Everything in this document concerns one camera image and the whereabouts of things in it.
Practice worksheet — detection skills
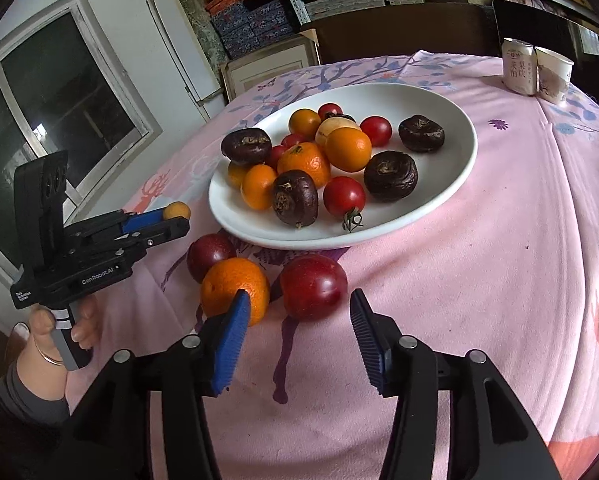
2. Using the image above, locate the small yellow kumquat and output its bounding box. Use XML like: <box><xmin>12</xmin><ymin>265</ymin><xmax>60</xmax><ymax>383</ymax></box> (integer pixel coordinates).
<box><xmin>162</xmin><ymin>202</ymin><xmax>191</xmax><ymax>220</ymax></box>

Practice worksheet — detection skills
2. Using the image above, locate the orange tangerine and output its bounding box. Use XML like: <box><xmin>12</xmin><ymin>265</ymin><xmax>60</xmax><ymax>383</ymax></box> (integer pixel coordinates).
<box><xmin>201</xmin><ymin>257</ymin><xmax>270</xmax><ymax>326</ymax></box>

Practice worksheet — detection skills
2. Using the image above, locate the small orange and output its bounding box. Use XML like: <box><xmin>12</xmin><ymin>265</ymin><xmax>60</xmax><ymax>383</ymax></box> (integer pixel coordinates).
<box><xmin>227</xmin><ymin>162</ymin><xmax>251</xmax><ymax>190</ymax></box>
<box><xmin>288</xmin><ymin>108</ymin><xmax>322</xmax><ymax>141</ymax></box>

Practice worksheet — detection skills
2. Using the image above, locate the yellow orange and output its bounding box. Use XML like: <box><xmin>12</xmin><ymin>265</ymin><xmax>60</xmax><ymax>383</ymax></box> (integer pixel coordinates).
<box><xmin>241</xmin><ymin>165</ymin><xmax>277</xmax><ymax>210</ymax></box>

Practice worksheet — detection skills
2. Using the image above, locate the dark purple fruit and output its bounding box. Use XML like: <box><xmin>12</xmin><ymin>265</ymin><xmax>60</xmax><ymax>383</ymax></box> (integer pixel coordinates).
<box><xmin>220</xmin><ymin>128</ymin><xmax>272</xmax><ymax>166</ymax></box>

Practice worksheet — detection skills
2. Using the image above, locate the red cherry tomato pair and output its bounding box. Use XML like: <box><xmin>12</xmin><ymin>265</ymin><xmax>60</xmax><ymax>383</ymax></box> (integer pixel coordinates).
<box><xmin>281</xmin><ymin>133</ymin><xmax>304</xmax><ymax>148</ymax></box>
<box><xmin>360</xmin><ymin>116</ymin><xmax>393</xmax><ymax>148</ymax></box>

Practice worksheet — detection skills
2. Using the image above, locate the dark red plum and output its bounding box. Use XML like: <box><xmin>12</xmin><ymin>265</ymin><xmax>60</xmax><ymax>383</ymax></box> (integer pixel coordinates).
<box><xmin>280</xmin><ymin>255</ymin><xmax>348</xmax><ymax>322</ymax></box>

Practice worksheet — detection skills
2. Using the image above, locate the large orange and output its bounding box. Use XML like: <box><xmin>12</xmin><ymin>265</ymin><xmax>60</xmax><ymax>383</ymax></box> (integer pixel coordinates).
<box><xmin>277</xmin><ymin>142</ymin><xmax>331</xmax><ymax>188</ymax></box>
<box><xmin>325</xmin><ymin>128</ymin><xmax>372</xmax><ymax>172</ymax></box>

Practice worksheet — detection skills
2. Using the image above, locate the small orange back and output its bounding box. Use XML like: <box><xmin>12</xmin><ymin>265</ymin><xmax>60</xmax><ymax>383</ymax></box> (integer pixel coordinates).
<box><xmin>288</xmin><ymin>108</ymin><xmax>322</xmax><ymax>141</ymax></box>

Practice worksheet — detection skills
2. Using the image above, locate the yellow red-streaked plum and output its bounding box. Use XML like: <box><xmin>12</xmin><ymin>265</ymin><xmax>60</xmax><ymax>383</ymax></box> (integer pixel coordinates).
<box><xmin>315</xmin><ymin>116</ymin><xmax>359</xmax><ymax>148</ymax></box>

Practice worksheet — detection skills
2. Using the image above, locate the red tomato back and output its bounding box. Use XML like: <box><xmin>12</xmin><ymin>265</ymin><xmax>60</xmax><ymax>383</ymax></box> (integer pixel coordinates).
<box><xmin>318</xmin><ymin>103</ymin><xmax>343</xmax><ymax>120</ymax></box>

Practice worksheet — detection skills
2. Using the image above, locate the large orange front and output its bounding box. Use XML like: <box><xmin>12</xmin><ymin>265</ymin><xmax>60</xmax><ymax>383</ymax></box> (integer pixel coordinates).
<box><xmin>325</xmin><ymin>128</ymin><xmax>372</xmax><ymax>172</ymax></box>

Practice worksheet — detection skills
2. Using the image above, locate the dark water chestnut back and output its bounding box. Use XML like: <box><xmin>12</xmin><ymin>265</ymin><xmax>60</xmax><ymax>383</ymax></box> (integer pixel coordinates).
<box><xmin>398</xmin><ymin>114</ymin><xmax>445</xmax><ymax>153</ymax></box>

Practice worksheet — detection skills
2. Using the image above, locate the grey sleeve left forearm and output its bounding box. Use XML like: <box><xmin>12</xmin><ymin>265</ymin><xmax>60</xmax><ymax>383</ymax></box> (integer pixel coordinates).
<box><xmin>0</xmin><ymin>363</ymin><xmax>68</xmax><ymax>468</ymax></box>

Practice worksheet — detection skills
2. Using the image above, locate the person's left hand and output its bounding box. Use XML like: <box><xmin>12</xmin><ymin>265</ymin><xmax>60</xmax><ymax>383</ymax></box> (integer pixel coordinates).
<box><xmin>16</xmin><ymin>296</ymin><xmax>102</xmax><ymax>401</ymax></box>

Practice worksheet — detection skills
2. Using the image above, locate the pink deer print tablecloth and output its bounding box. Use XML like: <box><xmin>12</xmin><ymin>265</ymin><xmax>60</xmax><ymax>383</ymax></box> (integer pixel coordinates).
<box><xmin>64</xmin><ymin>49</ymin><xmax>599</xmax><ymax>480</ymax></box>

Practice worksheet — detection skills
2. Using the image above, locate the cardboard box on floor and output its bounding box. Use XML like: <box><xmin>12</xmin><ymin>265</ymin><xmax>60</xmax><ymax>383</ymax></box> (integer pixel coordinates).
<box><xmin>220</xmin><ymin>28</ymin><xmax>320</xmax><ymax>101</ymax></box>

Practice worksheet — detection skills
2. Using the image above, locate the white leaning board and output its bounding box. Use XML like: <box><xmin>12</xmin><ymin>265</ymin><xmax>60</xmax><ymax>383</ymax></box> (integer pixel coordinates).
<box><xmin>147</xmin><ymin>0</ymin><xmax>225</xmax><ymax>122</ymax></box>

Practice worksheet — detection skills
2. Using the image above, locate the blue patterned boxes stack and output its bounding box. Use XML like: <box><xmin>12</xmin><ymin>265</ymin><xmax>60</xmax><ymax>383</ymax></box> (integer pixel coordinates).
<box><xmin>206</xmin><ymin>0</ymin><xmax>294</xmax><ymax>58</ymax></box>

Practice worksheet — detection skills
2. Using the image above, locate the white printed can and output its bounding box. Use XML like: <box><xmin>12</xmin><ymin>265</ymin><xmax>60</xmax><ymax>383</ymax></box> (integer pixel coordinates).
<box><xmin>501</xmin><ymin>37</ymin><xmax>538</xmax><ymax>96</ymax></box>

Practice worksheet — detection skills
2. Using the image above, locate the white paper cup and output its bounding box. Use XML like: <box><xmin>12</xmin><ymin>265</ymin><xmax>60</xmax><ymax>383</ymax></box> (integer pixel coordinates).
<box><xmin>535</xmin><ymin>47</ymin><xmax>574</xmax><ymax>106</ymax></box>

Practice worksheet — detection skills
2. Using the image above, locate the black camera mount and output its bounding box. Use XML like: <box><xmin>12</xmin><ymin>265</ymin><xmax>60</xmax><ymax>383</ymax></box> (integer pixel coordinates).
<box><xmin>14</xmin><ymin>151</ymin><xmax>68</xmax><ymax>271</ymax></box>

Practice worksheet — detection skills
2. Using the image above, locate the window with white frame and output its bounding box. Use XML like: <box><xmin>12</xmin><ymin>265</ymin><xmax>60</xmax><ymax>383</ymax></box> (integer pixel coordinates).
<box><xmin>0</xmin><ymin>0</ymin><xmax>162</xmax><ymax>282</ymax></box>

